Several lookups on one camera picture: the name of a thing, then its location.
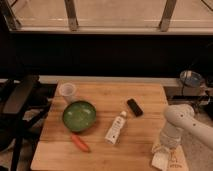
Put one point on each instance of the white squeeze bottle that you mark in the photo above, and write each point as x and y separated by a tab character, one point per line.
116	127

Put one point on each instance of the orange carrot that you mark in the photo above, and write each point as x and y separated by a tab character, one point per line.
79	143

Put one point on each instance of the white sponge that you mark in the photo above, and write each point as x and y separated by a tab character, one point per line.
160	160

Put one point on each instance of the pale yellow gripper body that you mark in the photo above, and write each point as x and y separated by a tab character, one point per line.
165	149

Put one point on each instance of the metal window frame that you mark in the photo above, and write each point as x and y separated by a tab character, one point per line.
170	17

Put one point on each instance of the black rectangular block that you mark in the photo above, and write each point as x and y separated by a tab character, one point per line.
135	108

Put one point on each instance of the round metal dish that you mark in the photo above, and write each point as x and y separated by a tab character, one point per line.
191	78

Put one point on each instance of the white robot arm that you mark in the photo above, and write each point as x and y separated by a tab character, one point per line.
179	118

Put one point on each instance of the green ceramic bowl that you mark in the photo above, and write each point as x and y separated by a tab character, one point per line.
79	116

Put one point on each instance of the black chair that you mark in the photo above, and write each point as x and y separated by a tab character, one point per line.
22	109

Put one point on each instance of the clear plastic cup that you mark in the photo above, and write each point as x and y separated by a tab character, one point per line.
67	91

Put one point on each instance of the wooden cutting board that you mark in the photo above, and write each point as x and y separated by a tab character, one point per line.
129	118

